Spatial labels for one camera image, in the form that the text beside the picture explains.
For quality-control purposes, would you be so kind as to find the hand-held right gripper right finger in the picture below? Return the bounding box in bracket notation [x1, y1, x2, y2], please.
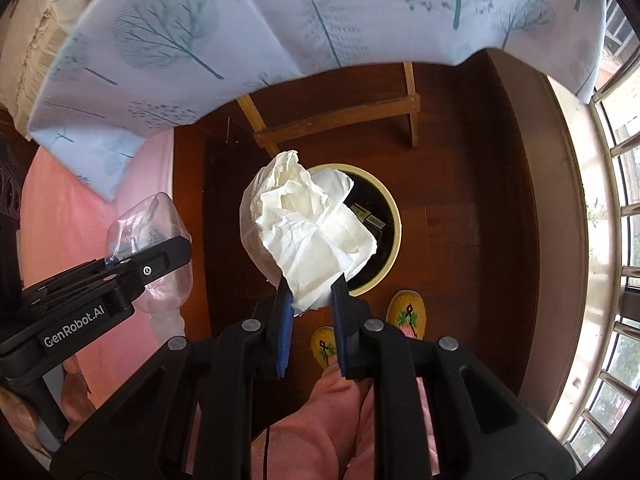
[331, 277, 576, 480]

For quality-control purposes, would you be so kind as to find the tree print tablecloth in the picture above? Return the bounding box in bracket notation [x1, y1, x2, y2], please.
[25, 0, 608, 203]

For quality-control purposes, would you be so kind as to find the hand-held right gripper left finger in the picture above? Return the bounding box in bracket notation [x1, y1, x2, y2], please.
[50, 280, 296, 480]

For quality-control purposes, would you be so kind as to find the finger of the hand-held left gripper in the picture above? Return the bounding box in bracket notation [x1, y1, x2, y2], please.
[24, 236, 193, 306]

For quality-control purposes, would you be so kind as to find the yellow embroidered slipper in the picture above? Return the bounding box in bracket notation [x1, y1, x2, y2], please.
[386, 290, 427, 341]
[310, 326, 338, 368]

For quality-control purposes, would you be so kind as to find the person's right leg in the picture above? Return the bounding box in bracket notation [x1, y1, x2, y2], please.
[340, 377, 436, 480]

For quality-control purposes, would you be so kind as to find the white paper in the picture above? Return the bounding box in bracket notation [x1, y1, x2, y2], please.
[240, 150, 378, 313]

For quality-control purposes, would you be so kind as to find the clear plastic wrapper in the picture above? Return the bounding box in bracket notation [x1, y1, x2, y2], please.
[105, 192, 195, 341]

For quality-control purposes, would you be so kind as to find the pink blanket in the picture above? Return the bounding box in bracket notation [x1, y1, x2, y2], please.
[20, 130, 176, 411]

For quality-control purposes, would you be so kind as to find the window with metal bars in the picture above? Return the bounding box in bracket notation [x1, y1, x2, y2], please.
[580, 0, 640, 461]

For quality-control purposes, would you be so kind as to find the person's left hand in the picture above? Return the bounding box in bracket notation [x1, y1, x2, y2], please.
[0, 354, 97, 468]

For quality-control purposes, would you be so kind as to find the white bed skirt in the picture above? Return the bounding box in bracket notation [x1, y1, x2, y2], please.
[0, 0, 96, 126]

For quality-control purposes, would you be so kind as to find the wooden table frame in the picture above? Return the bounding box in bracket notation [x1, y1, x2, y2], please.
[235, 61, 422, 158]

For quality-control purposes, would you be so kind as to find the round cream rimmed trash bin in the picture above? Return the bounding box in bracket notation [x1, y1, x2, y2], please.
[300, 162, 402, 297]

